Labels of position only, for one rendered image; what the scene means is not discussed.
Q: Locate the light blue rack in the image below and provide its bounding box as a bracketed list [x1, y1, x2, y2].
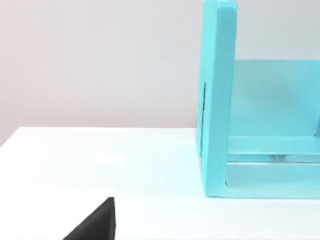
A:
[195, 0, 320, 202]

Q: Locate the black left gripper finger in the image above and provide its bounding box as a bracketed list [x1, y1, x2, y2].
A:
[61, 196, 117, 240]

